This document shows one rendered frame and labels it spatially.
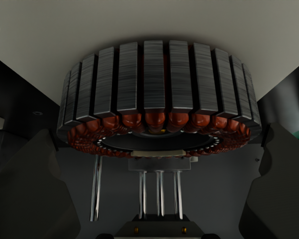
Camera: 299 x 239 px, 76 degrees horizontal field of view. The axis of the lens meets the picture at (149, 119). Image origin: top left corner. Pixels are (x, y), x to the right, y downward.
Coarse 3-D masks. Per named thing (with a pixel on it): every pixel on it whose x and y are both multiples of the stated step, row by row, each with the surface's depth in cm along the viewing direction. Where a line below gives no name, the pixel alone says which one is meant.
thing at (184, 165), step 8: (136, 160) 23; (144, 160) 23; (152, 160) 23; (160, 160) 23; (168, 160) 23; (176, 160) 23; (184, 160) 23; (128, 168) 23; (136, 168) 23; (144, 168) 23; (152, 168) 23; (160, 168) 23; (168, 168) 23; (176, 168) 23; (184, 168) 23
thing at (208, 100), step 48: (144, 48) 7; (192, 48) 8; (96, 96) 7; (144, 96) 7; (192, 96) 7; (240, 96) 8; (96, 144) 12; (144, 144) 15; (192, 144) 13; (240, 144) 10
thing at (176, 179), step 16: (144, 176) 25; (160, 176) 24; (176, 176) 24; (144, 192) 24; (160, 192) 24; (176, 192) 24; (144, 208) 23; (160, 208) 23; (176, 208) 23; (128, 224) 16; (144, 224) 16; (160, 224) 16; (176, 224) 16; (192, 224) 15
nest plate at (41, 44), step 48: (0, 0) 6; (48, 0) 6; (96, 0) 6; (144, 0) 6; (192, 0) 6; (240, 0) 6; (288, 0) 6; (0, 48) 8; (48, 48) 8; (96, 48) 8; (240, 48) 9; (288, 48) 9; (48, 96) 13
